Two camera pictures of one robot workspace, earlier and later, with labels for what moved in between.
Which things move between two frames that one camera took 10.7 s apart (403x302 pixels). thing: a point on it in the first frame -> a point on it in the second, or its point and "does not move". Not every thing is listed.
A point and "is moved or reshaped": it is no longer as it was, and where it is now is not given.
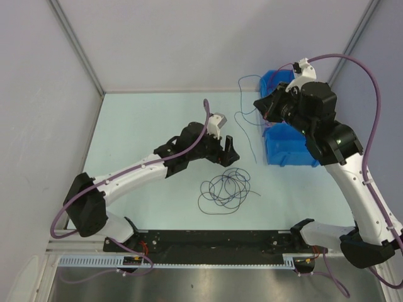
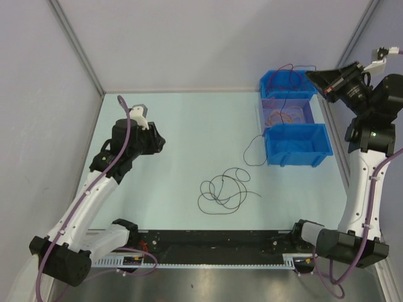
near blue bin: [286, 146] does not move
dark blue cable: [223, 194] is moved or reshaped
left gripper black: [224, 158] -> [156, 141]
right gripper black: [265, 105] -> [332, 82]
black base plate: [219, 242] does not move
